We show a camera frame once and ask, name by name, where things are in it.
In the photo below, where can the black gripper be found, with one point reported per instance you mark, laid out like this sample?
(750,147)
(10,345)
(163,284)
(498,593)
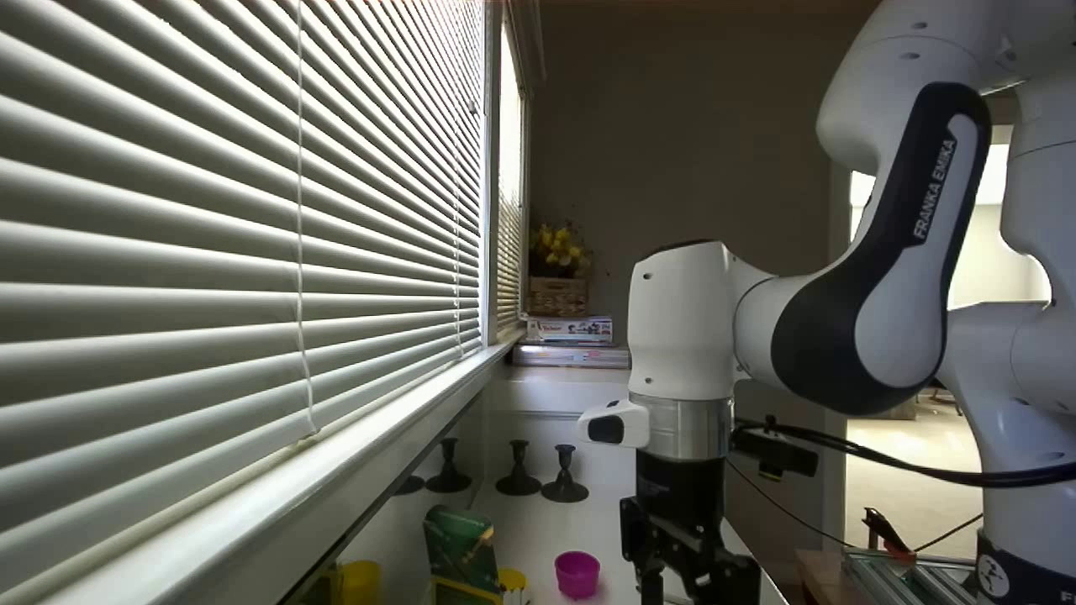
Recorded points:
(674,522)

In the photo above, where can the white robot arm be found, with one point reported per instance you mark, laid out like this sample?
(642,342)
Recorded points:
(876,323)

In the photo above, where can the magenta plastic cup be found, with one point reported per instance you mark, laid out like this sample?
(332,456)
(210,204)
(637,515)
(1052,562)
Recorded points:
(577,574)

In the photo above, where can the black candlestick holder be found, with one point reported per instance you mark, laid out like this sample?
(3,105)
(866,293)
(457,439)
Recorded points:
(518,479)
(564,486)
(447,479)

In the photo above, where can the yellow crayon box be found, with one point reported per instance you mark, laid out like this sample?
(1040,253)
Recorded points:
(465,567)

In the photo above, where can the yellow plastic cup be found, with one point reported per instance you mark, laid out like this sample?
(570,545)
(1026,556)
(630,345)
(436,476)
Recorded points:
(354,584)

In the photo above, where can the white window blinds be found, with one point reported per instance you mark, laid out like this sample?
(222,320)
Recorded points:
(222,230)

